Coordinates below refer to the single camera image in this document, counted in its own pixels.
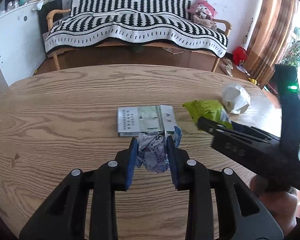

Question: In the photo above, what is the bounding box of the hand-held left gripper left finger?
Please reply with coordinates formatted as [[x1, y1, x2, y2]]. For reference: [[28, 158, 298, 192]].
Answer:
[[19, 137, 139, 240]]

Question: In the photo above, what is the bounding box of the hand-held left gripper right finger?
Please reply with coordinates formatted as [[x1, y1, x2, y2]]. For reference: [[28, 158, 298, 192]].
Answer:
[[165, 136, 284, 240]]

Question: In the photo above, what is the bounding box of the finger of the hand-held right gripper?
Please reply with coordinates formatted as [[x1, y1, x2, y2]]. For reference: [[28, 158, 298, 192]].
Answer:
[[231, 121, 281, 142], [197, 116, 271, 143]]

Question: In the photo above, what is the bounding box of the yellow-green snack packet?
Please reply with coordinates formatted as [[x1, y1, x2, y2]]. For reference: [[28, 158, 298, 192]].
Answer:
[[182, 99, 233, 132]]

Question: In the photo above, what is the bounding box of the blue white paper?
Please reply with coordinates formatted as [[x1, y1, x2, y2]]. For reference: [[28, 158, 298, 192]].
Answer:
[[136, 126, 182, 174]]

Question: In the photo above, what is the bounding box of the person's right hand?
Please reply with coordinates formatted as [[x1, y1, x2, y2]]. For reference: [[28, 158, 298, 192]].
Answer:
[[250, 174, 299, 233]]

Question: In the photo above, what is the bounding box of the white crumpled paper bag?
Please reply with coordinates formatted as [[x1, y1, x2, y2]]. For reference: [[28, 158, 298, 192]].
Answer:
[[221, 82, 251, 115]]

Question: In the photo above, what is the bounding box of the white green printed box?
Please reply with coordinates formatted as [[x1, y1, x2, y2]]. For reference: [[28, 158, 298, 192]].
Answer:
[[117, 104, 177, 137]]

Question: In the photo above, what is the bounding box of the white paper sheet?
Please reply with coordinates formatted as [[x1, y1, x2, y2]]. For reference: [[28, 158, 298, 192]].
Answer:
[[236, 65, 250, 76]]

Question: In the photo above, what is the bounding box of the red bag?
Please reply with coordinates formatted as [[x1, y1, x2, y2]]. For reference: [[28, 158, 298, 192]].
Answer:
[[232, 46, 248, 65]]

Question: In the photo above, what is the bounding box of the flat brown book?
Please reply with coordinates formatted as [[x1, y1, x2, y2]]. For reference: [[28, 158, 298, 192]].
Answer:
[[162, 46, 184, 55]]

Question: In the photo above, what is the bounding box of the green potted plant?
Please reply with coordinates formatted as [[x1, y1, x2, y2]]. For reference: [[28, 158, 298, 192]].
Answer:
[[281, 26, 300, 68]]

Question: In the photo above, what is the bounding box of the brown curtain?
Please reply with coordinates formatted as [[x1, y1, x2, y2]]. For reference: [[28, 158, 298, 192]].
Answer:
[[246, 0, 299, 87]]

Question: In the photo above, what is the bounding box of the beige plush toy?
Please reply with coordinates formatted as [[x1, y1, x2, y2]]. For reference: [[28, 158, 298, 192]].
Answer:
[[193, 14, 218, 30]]

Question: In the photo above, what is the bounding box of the pink cartoon cushion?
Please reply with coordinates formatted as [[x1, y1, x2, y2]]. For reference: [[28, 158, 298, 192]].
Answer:
[[187, 0, 218, 20]]

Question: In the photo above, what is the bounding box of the sofa with striped blanket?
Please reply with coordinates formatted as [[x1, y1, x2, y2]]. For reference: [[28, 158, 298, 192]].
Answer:
[[44, 0, 228, 58]]

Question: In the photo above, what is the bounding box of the black cabinet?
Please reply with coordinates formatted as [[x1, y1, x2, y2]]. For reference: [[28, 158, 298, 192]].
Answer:
[[37, 0, 63, 35]]

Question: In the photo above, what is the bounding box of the white cabinet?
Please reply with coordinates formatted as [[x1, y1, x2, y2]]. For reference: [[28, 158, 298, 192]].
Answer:
[[0, 0, 49, 87]]

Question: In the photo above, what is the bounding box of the wooden sofa frame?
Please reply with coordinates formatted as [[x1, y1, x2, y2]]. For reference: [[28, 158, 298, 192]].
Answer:
[[46, 9, 232, 73]]

